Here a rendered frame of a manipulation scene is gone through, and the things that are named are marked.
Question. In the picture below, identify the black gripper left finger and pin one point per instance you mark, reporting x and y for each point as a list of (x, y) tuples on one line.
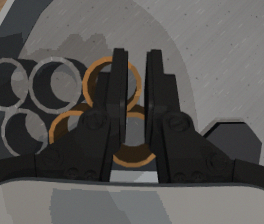
[(80, 154)]

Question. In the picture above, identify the bronze bushing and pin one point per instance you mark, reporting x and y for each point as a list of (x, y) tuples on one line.
[(59, 126), (134, 156), (89, 81)]

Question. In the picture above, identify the grey metal ring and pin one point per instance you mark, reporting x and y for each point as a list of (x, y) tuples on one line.
[(40, 89), (15, 135), (8, 100)]

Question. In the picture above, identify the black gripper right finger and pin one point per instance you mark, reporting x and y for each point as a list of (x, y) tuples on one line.
[(189, 157)]

